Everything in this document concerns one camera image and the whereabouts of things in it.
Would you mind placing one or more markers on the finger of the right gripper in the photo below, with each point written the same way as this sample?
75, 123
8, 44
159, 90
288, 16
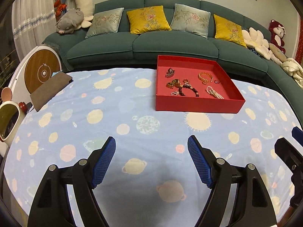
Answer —
297, 134

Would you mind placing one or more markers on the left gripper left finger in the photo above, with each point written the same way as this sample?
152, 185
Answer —
87, 174

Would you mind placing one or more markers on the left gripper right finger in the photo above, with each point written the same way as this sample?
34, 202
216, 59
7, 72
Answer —
217, 175

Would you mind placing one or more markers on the red jewelry tray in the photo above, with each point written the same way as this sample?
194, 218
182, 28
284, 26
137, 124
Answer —
212, 89

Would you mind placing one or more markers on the blue planet pattern tablecloth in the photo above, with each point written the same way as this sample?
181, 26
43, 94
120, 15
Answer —
151, 180

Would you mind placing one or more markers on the cream knotted cushion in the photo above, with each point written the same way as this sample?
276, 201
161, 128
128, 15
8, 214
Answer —
294, 70

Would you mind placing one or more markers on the beige oval cushion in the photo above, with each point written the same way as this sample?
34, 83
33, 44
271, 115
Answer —
278, 53

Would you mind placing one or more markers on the brown cloth pouch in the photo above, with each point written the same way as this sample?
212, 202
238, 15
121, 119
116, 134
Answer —
49, 89

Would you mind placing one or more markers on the white mouse ear mirror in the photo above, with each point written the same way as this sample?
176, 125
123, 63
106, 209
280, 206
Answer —
12, 114

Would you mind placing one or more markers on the cream flower shaped cushion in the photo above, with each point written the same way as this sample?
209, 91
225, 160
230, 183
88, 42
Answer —
254, 39

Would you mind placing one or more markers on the red monkey plush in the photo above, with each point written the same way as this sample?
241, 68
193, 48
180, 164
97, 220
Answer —
277, 31

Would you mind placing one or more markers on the white round wooden device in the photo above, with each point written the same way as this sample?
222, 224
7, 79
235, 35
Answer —
35, 69

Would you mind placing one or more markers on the right yellow embroidered cushion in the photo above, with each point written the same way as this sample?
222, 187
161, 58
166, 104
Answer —
228, 31

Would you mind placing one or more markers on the yellow embroidered cushion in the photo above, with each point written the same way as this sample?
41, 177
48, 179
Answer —
228, 31
148, 19

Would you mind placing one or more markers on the dark green sofa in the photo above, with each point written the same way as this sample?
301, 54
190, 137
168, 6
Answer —
77, 51

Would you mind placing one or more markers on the left grey-green embroidered cushion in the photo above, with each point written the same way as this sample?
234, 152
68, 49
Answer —
105, 22

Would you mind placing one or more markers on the grey-green embroidered cushion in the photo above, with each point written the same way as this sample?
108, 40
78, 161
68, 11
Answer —
105, 22
190, 19

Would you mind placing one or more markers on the grey plush animal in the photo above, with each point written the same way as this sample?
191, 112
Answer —
70, 22

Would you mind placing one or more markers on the right grey-green embroidered cushion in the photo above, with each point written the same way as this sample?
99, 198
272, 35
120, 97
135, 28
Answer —
190, 19

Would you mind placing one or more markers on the white sheer curtain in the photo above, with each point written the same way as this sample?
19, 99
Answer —
32, 22

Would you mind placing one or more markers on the left yellow embroidered cushion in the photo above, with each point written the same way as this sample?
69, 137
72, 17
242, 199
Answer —
148, 19

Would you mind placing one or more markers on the orange red plush toy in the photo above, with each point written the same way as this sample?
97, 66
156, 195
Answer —
59, 8

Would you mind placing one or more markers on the white plush cow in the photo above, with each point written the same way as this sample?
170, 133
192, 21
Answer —
87, 7

